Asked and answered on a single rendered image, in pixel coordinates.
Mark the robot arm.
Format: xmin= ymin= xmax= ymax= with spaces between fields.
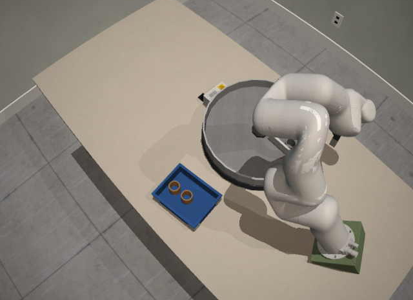
xmin=252 ymin=73 xmax=376 ymax=260

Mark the bronze bushing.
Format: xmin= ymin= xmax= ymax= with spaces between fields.
xmin=181 ymin=190 xmax=193 ymax=205
xmin=169 ymin=181 xmax=181 ymax=195

